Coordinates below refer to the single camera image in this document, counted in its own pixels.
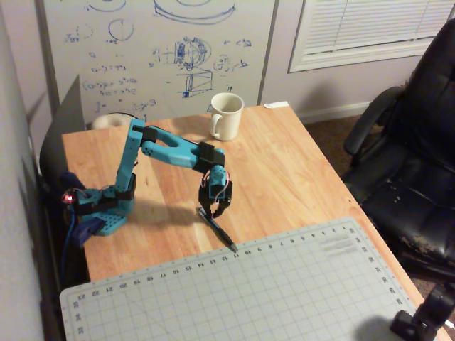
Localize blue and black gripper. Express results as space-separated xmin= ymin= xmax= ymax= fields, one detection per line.
xmin=198 ymin=168 xmax=235 ymax=219

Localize blue pen with black grip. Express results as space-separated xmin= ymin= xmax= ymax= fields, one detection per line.
xmin=197 ymin=207 xmax=239 ymax=253

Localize grey gridded cutting mat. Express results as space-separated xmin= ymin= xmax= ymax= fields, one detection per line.
xmin=59 ymin=215 xmax=419 ymax=341

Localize cream ceramic mug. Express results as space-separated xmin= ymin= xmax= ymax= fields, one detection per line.
xmin=207 ymin=92 xmax=245 ymax=142

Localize dark blue table clamp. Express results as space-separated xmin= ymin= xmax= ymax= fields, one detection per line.
xmin=69 ymin=218 xmax=104 ymax=248

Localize white round roll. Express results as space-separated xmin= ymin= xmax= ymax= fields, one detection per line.
xmin=91 ymin=112 xmax=134 ymax=131

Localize whiteboard with blue drawings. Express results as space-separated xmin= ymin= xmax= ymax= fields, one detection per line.
xmin=35 ymin=0 xmax=280 ymax=125

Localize dark grey flat panel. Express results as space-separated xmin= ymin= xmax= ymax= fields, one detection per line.
xmin=38 ymin=74 xmax=87 ymax=178

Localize black leather office chair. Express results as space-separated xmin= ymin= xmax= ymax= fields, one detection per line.
xmin=343 ymin=17 xmax=455 ymax=282

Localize white window blinds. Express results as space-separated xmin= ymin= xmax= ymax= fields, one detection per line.
xmin=287 ymin=0 xmax=455 ymax=74

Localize white red black servo wire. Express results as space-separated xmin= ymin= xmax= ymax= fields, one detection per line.
xmin=200 ymin=170 xmax=231 ymax=204

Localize black camera stand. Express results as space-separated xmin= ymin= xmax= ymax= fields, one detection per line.
xmin=390 ymin=286 xmax=455 ymax=341

